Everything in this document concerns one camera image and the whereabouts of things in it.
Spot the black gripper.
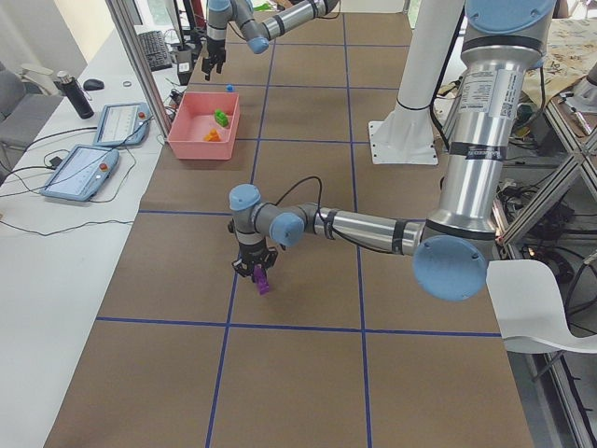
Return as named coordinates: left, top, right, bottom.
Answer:
left=201, top=39, right=227, bottom=80
left=231, top=241, right=278, bottom=280

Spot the purple block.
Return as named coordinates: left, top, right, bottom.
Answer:
left=252, top=264, right=270, bottom=295

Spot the green two-stud block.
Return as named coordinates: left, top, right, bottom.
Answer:
left=214, top=109, right=229, bottom=128

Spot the orange sloped block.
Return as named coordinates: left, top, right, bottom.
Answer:
left=203, top=129, right=221, bottom=142

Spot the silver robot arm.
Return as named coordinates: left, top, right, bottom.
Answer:
left=229, top=1, right=555, bottom=301
left=201, top=0, right=339, bottom=81

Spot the pink plastic box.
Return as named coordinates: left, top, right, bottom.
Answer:
left=167, top=91, right=240, bottom=161

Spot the black keyboard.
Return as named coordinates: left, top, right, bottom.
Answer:
left=137, top=31, right=173, bottom=72

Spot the upper teach pendant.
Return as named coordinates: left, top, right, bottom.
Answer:
left=93, top=103, right=152, bottom=147

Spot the teach pendant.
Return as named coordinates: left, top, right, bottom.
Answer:
left=93, top=103, right=152, bottom=147
left=40, top=145, right=119, bottom=202

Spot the black computer mouse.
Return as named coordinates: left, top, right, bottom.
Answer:
left=83, top=78, right=104, bottom=91

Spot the black water bottle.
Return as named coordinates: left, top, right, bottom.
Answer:
left=57, top=70, right=94, bottom=119

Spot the lower teach pendant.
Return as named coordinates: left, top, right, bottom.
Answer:
left=40, top=145, right=119, bottom=202

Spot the white chair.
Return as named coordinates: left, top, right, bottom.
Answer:
left=487, top=259, right=596, bottom=355

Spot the aluminium frame post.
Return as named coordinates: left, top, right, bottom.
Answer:
left=105, top=0, right=172, bottom=138

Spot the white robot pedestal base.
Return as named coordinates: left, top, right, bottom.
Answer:
left=368, top=0, right=465, bottom=165

